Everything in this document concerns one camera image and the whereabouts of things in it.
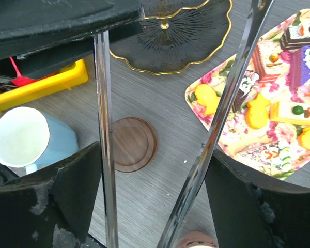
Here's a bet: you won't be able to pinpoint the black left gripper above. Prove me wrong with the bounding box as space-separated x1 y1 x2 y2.
0 1 144 80

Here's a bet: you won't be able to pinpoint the orange fish pastry middle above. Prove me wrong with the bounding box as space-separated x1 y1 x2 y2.
245 93 271 129

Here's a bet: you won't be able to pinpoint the round wooden coaster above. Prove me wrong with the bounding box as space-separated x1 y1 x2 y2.
113 117 159 173

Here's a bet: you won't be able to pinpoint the chocolate cherry cake slice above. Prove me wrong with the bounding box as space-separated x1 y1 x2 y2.
280 21 310 50

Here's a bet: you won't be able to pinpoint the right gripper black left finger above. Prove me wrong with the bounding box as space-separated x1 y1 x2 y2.
0 142 102 247

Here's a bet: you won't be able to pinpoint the light blue mug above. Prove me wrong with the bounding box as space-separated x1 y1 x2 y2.
0 106 79 174

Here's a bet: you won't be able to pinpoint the three-tier black gold stand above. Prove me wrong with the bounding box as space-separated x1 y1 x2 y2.
110 0 233 75

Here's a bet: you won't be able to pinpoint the chocolate white cream cake slice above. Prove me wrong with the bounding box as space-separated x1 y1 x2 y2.
232 70 259 113

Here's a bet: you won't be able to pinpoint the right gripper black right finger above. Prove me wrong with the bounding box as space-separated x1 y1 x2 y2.
205 150 310 247

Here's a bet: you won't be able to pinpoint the cream cake slice with kiwi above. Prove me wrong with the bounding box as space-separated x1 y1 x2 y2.
269 101 310 126

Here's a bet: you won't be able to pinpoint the purple triangle cake slice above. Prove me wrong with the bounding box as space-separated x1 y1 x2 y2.
289 46 310 91

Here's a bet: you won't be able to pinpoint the white fruit roll cake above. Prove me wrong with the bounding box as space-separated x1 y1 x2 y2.
237 141 293 173

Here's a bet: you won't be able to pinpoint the yellow plastic fruit tray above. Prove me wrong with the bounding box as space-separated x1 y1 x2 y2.
0 59 88 114

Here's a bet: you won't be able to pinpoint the pink layered cake slice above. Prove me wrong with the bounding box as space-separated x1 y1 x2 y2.
252 40 287 84

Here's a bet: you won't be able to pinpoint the floral rectangular tray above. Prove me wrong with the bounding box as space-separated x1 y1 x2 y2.
184 8 310 181

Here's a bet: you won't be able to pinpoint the silver metal tongs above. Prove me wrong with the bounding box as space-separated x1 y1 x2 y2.
93 0 274 248

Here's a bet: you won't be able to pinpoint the pink mug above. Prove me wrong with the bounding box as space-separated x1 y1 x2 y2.
175 231 219 248

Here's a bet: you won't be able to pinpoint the orange fish pastry near left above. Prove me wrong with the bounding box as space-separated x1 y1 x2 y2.
194 84 221 115

